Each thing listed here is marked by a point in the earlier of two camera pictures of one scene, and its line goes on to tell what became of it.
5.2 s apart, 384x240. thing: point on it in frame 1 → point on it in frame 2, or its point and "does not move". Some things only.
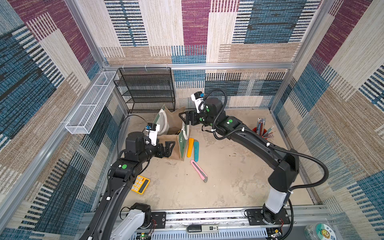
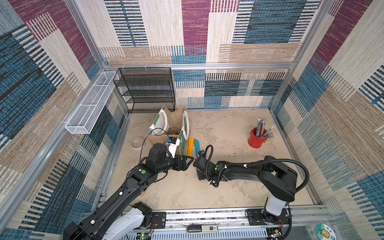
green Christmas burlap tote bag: (172, 128) does not move
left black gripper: (167, 152) → (183, 167)
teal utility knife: (196, 150) does not move
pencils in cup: (267, 134) does not move
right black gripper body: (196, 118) → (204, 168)
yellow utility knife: (190, 144) does not move
